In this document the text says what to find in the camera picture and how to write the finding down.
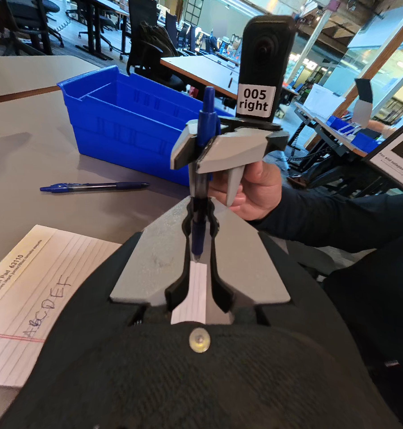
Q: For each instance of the person's right forearm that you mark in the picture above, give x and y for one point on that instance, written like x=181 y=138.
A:
x=339 y=218

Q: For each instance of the black and white standing card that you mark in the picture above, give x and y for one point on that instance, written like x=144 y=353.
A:
x=362 y=110

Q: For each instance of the white sign card with tag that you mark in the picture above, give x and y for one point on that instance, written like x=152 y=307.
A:
x=396 y=157

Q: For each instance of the wooden-edged background desk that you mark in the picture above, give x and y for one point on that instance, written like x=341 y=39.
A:
x=322 y=124

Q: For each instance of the blue plastic bin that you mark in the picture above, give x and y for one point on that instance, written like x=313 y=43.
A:
x=121 y=134

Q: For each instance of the grey desk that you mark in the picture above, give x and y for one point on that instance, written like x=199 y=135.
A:
x=37 y=150
x=30 y=73

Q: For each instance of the white paper box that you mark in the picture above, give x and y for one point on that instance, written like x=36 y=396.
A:
x=322 y=99

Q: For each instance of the white-topped background desk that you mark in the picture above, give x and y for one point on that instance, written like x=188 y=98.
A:
x=201 y=70

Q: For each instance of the blue retractable pen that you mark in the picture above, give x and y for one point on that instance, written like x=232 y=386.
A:
x=198 y=241
x=121 y=186

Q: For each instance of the person's dark clothing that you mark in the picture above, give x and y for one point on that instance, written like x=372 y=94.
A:
x=372 y=318

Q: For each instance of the person's right hand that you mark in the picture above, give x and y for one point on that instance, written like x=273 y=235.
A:
x=262 y=191

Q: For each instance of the black desk frame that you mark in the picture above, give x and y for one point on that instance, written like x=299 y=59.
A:
x=94 y=30

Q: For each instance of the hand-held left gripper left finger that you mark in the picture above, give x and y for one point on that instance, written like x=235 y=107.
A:
x=147 y=264

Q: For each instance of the white lined legal pad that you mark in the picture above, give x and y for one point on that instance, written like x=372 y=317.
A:
x=70 y=261

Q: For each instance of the black office chair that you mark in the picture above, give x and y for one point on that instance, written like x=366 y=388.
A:
x=30 y=20

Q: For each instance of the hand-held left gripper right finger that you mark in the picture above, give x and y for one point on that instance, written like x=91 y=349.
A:
x=248 y=268

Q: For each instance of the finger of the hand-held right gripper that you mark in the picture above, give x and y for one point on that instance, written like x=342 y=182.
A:
x=183 y=147
x=235 y=147

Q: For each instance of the black chair with backpack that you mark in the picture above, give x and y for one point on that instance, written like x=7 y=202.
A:
x=154 y=43

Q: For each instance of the small blue background bin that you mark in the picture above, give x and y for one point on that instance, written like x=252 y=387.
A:
x=337 y=123
x=364 y=142

